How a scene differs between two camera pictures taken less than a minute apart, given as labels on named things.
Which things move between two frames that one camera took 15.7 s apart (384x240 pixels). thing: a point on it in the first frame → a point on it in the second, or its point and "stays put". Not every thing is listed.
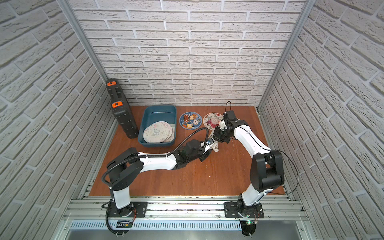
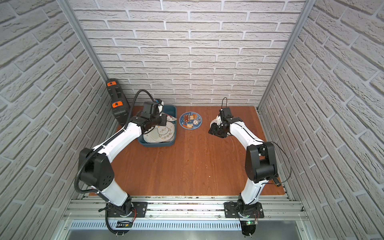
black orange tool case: [121, 110] stays put
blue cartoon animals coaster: [190, 120] stays put
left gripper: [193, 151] → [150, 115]
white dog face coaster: [215, 146] → [160, 134]
